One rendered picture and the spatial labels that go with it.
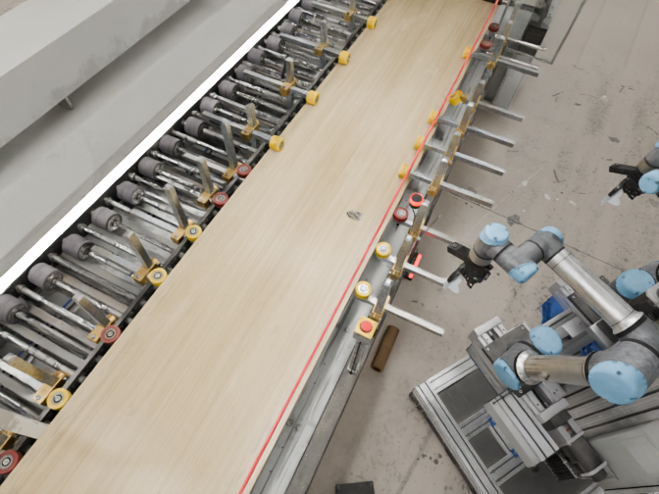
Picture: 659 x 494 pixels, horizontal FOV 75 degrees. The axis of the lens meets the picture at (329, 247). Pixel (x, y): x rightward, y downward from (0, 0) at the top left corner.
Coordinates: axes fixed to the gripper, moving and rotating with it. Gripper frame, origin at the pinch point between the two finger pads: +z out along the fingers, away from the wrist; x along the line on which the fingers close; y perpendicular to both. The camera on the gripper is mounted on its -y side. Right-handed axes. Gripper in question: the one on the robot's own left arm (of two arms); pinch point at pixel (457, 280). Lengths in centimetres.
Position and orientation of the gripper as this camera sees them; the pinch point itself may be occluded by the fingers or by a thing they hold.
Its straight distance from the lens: 165.3
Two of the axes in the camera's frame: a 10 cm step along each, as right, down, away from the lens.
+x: 8.7, -4.0, 2.9
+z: -0.5, 5.3, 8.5
